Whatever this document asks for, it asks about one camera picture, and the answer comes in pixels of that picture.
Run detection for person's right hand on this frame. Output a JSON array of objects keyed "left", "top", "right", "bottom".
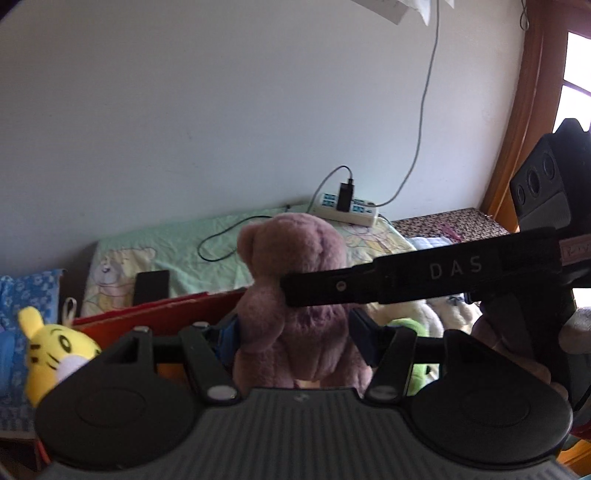
[{"left": 558, "top": 306, "right": 591, "bottom": 355}]

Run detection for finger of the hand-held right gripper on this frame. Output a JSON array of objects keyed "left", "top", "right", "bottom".
[{"left": 279, "top": 227, "right": 562, "bottom": 308}]

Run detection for black charger cable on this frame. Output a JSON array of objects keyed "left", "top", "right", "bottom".
[{"left": 197, "top": 165, "right": 356, "bottom": 264}]

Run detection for black phone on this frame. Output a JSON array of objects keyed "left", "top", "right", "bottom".
[{"left": 132, "top": 270, "right": 171, "bottom": 306}]

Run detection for yellow tiger plush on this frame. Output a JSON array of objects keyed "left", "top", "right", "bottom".
[{"left": 17, "top": 298, "right": 103, "bottom": 408}]

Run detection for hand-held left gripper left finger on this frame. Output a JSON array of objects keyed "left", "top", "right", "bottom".
[{"left": 115, "top": 314, "right": 244, "bottom": 408}]

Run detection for wooden window frame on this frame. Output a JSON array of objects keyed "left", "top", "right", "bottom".
[{"left": 480, "top": 0, "right": 591, "bottom": 232}]

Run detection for purple teddy bear plush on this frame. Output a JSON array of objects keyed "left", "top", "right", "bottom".
[{"left": 232, "top": 212, "right": 373, "bottom": 391}]

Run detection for red cardboard box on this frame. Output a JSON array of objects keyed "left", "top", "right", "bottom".
[{"left": 71, "top": 288, "right": 248, "bottom": 384}]

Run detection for black charger plug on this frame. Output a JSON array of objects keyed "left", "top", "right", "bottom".
[{"left": 337, "top": 178, "right": 356, "bottom": 212}]

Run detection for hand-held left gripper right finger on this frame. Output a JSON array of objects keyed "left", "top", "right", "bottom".
[{"left": 349, "top": 308, "right": 468, "bottom": 403}]

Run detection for white paper sheet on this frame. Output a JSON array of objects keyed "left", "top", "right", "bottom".
[{"left": 350, "top": 0, "right": 458, "bottom": 27}]

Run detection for white rabbit plush checked ears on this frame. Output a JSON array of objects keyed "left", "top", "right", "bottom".
[{"left": 369, "top": 295, "right": 484, "bottom": 339}]

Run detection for brown patterned cloth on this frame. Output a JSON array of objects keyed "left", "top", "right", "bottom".
[{"left": 392, "top": 208, "right": 511, "bottom": 253}]

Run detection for white power strip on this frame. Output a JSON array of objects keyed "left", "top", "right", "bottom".
[{"left": 308, "top": 191, "right": 380, "bottom": 227}]

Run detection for grey power cable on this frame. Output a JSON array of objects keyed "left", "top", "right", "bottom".
[{"left": 369, "top": 0, "right": 440, "bottom": 208}]

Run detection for pale blue cloth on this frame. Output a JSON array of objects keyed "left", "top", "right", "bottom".
[{"left": 409, "top": 235, "right": 459, "bottom": 253}]

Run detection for green plush toy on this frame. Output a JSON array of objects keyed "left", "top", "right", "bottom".
[{"left": 387, "top": 318, "right": 440, "bottom": 398}]

